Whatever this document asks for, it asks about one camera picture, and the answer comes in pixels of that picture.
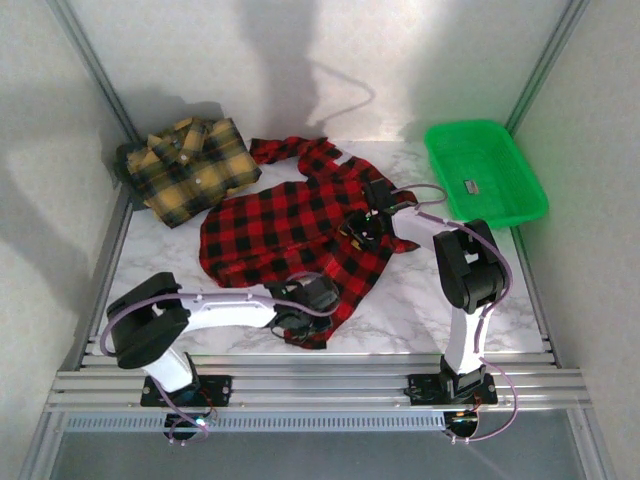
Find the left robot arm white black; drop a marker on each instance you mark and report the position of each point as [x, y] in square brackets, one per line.
[225, 310]

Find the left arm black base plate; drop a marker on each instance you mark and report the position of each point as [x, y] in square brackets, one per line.
[215, 390]

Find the yellow black plaid shirt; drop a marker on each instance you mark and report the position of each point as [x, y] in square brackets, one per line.
[195, 170]

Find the aluminium frame rail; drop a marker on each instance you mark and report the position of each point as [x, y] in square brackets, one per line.
[320, 385]

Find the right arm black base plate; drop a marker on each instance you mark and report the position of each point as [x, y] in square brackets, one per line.
[425, 390]

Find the aluminium frame leg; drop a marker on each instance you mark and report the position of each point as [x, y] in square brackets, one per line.
[592, 445]
[42, 445]

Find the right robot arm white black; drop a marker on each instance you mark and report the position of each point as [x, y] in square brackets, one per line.
[465, 345]

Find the black control board with LED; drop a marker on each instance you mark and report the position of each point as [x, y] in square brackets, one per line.
[187, 424]
[462, 424]

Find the small label sticker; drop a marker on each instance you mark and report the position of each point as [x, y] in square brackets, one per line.
[470, 187]

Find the green plastic basket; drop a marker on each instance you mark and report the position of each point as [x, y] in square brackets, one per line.
[520, 200]

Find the aluminium frame post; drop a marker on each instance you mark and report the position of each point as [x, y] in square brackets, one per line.
[545, 55]
[95, 70]

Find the red black plaid shirt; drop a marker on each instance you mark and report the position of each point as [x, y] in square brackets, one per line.
[280, 225]

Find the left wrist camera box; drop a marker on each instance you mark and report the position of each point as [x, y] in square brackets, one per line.
[320, 294]

